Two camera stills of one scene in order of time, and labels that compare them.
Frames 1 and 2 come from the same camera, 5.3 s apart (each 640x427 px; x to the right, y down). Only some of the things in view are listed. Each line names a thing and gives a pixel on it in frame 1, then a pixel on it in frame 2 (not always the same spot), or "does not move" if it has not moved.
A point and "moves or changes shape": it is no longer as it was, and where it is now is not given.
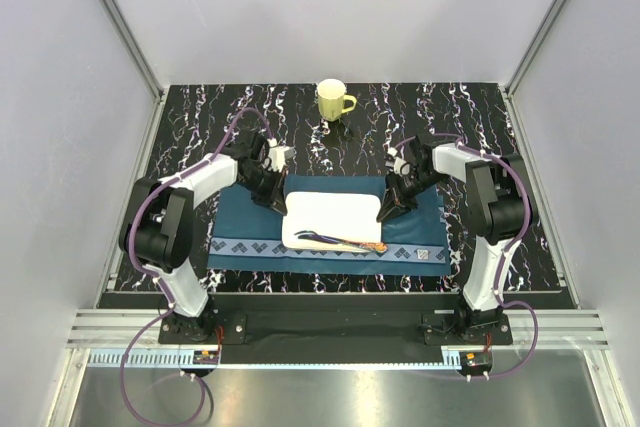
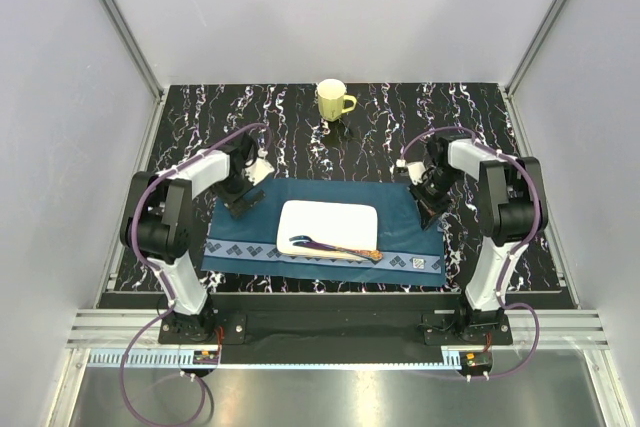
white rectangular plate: [347, 215] moves or changes shape
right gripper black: [394, 201] → [430, 211]
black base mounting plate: [335, 321] does not move
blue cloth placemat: [246, 234] moves or changes shape
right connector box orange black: [474, 363] does not move
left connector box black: [206, 357] does not move
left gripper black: [276, 197] → [237, 207]
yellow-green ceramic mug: [331, 98] does not move
